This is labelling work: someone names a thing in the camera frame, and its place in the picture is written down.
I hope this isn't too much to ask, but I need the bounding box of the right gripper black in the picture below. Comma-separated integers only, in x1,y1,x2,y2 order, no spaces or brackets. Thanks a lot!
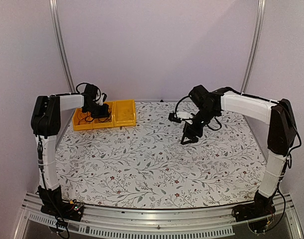
181,107,219,145

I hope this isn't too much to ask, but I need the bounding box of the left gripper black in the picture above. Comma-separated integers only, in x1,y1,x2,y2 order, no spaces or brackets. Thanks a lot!
84,102,109,119

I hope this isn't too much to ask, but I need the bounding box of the black cable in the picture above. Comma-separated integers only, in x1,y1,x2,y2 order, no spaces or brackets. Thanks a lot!
93,116,112,124

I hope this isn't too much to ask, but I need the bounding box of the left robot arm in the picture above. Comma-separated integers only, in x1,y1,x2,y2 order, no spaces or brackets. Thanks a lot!
31,83,109,216

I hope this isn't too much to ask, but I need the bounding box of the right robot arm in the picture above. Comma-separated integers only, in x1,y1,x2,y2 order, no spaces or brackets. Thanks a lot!
174,85,300,217

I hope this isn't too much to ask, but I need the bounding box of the middle yellow bin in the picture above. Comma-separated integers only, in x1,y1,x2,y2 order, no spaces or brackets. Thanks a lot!
93,102,114,129

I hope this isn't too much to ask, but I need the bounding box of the yellow bin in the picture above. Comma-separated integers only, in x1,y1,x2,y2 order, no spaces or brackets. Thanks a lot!
72,108,94,131
112,100,136,127
93,102,114,129

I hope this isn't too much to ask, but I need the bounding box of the left yellow bin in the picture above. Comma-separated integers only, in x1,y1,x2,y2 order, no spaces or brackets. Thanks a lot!
72,108,94,131

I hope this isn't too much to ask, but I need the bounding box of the right yellow bin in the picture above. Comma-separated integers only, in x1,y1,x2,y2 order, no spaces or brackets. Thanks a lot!
112,100,136,127

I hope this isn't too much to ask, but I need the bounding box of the floral tablecloth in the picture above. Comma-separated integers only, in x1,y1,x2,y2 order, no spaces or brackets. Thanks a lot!
56,102,266,209

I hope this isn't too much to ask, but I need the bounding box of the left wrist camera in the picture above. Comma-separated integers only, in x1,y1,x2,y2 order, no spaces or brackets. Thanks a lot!
97,93,107,106

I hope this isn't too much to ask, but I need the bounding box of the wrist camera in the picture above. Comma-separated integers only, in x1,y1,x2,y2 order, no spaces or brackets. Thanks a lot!
168,112,194,124
97,93,107,106

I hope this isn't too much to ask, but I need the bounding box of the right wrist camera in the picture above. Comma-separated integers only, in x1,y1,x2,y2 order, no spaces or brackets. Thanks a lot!
168,112,194,124

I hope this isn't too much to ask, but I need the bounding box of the left arm black hose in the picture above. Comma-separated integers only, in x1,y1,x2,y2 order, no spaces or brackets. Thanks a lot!
75,82,101,97

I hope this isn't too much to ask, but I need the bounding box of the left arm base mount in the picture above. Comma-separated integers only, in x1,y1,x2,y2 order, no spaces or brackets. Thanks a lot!
41,198,85,222

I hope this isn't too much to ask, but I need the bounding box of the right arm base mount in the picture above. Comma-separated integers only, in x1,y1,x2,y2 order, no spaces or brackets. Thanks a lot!
231,195,276,234

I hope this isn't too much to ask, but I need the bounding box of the front aluminium frame rail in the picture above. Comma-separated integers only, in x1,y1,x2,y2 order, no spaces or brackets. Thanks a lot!
13,193,304,239

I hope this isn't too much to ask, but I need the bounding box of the left aluminium post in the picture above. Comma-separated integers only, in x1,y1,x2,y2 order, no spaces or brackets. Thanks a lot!
49,0,75,92

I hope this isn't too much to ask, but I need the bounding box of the aluminium post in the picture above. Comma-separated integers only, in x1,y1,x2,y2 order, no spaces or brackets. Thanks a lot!
49,0,75,92
241,0,266,93

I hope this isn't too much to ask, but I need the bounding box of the right aluminium post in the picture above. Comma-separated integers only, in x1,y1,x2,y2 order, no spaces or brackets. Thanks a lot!
241,0,266,93

